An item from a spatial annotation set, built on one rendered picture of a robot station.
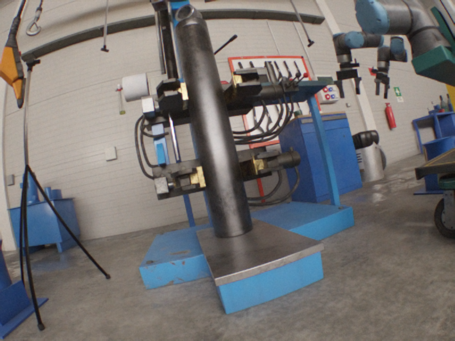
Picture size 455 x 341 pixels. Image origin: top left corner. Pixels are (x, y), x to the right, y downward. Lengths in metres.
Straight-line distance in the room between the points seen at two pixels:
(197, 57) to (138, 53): 2.69
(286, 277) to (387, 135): 4.85
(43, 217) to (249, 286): 2.64
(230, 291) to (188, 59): 1.16
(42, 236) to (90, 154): 1.37
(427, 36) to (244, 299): 1.14
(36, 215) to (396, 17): 3.43
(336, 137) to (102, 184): 3.13
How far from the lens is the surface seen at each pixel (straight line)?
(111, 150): 3.33
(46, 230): 3.03
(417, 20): 1.02
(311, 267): 0.85
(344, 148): 2.72
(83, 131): 3.64
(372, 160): 3.15
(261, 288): 0.79
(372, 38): 1.26
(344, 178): 2.67
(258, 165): 1.13
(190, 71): 1.30
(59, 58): 4.53
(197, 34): 1.43
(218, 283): 0.73
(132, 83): 2.27
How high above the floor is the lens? 0.44
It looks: 2 degrees up
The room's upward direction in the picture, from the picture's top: 12 degrees counter-clockwise
